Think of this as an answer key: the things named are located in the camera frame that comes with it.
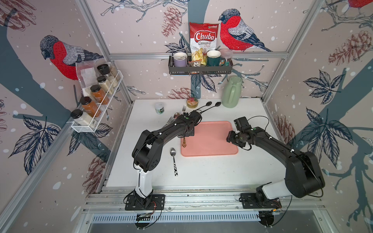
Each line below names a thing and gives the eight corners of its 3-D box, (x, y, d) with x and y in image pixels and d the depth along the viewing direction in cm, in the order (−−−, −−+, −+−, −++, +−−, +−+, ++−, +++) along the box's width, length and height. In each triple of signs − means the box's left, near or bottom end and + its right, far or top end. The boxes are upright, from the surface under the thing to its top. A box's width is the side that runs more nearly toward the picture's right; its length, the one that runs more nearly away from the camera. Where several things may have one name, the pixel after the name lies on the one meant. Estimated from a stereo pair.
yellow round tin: (186, 108, 117) (186, 106, 115) (186, 99, 124) (186, 97, 122) (198, 108, 117) (198, 106, 115) (198, 99, 124) (198, 97, 122)
